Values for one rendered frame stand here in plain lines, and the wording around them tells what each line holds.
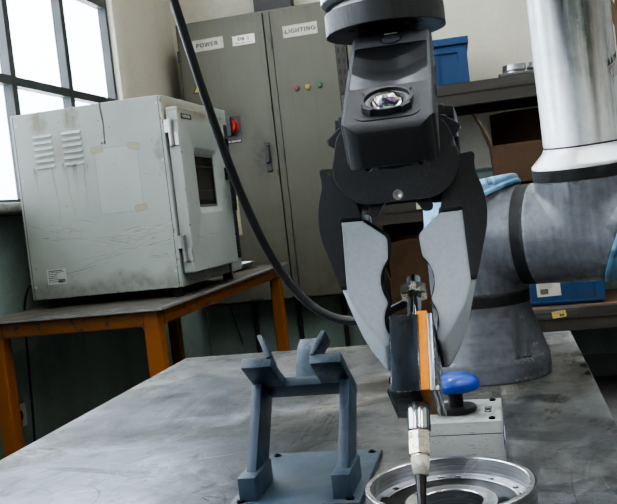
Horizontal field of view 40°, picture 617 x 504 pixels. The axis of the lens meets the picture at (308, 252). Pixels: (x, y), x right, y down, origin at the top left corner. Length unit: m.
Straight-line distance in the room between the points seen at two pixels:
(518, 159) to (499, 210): 2.97
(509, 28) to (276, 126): 1.29
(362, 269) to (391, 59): 0.12
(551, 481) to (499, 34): 3.97
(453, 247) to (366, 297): 0.06
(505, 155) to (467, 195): 3.46
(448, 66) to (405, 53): 3.56
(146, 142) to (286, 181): 1.72
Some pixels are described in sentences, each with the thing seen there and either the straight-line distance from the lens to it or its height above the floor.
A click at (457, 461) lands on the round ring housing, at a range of 0.60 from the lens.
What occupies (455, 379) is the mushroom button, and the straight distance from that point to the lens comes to 0.68.
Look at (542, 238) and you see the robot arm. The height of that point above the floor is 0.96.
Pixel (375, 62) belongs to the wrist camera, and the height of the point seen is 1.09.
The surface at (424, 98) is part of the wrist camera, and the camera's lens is 0.41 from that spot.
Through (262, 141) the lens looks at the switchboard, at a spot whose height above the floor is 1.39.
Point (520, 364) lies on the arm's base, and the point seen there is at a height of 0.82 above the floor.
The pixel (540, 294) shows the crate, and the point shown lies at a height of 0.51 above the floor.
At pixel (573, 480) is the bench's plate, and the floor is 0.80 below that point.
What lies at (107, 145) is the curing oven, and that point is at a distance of 2.81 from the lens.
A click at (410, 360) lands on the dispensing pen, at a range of 0.47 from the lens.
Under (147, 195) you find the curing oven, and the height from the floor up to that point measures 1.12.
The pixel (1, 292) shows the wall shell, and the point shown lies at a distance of 3.02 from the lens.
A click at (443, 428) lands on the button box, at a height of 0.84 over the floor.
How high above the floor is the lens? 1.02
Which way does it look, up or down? 3 degrees down
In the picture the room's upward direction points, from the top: 6 degrees counter-clockwise
